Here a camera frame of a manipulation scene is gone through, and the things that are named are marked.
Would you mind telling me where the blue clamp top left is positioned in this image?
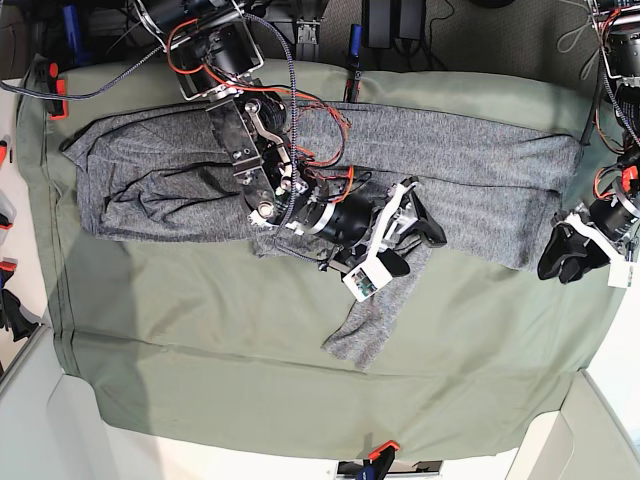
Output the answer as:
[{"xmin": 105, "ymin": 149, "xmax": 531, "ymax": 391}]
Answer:
[{"xmin": 62, "ymin": 4, "xmax": 84, "ymax": 65}]

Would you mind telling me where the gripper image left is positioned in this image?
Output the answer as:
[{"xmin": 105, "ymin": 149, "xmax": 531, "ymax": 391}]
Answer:
[{"xmin": 299, "ymin": 177, "xmax": 447, "ymax": 276}]

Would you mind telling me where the blue orange clamp top centre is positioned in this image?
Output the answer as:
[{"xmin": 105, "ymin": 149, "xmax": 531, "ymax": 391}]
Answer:
[{"xmin": 343, "ymin": 24, "xmax": 362, "ymax": 103}]

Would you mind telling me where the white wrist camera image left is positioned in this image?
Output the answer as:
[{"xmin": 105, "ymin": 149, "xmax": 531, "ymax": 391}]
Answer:
[{"xmin": 342, "ymin": 256, "xmax": 393, "ymax": 302}]

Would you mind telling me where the grey heathered T-shirt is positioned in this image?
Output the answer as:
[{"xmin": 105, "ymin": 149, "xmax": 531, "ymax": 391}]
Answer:
[{"xmin": 58, "ymin": 101, "xmax": 584, "ymax": 372}]

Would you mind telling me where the green table cloth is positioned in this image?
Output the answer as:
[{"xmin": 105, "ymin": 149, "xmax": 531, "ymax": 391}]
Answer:
[{"xmin": 15, "ymin": 60, "xmax": 623, "ymax": 460}]

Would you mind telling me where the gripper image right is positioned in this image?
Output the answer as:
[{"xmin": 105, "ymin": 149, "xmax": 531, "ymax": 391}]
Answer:
[{"xmin": 537, "ymin": 195, "xmax": 639, "ymax": 284}]

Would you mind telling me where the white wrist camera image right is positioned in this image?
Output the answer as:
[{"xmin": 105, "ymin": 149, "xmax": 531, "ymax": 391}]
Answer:
[{"xmin": 607, "ymin": 260, "xmax": 639, "ymax": 289}]

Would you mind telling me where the orange black tools left floor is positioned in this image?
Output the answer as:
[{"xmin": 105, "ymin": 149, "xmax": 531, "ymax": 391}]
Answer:
[{"xmin": 1, "ymin": 192, "xmax": 40, "ymax": 343}]

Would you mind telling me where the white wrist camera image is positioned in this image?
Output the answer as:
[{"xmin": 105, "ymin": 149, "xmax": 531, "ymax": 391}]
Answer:
[
  {"xmin": 342, "ymin": 256, "xmax": 393, "ymax": 302},
  {"xmin": 607, "ymin": 260, "xmax": 639, "ymax": 289}
]

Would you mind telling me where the orange blue clamp bottom centre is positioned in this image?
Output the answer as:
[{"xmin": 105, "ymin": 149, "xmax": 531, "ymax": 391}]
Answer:
[{"xmin": 356, "ymin": 440, "xmax": 400, "ymax": 480}]

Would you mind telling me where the orange black clamp far left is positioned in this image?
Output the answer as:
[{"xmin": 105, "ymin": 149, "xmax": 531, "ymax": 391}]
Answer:
[{"xmin": 34, "ymin": 62, "xmax": 69, "ymax": 121}]

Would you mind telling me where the red handled tool left edge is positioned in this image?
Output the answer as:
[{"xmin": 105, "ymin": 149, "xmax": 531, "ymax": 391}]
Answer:
[{"xmin": 0, "ymin": 135, "xmax": 11, "ymax": 167}]

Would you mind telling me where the aluminium frame bracket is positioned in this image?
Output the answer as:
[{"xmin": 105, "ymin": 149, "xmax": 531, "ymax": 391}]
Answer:
[{"xmin": 295, "ymin": 20, "xmax": 320, "ymax": 62}]

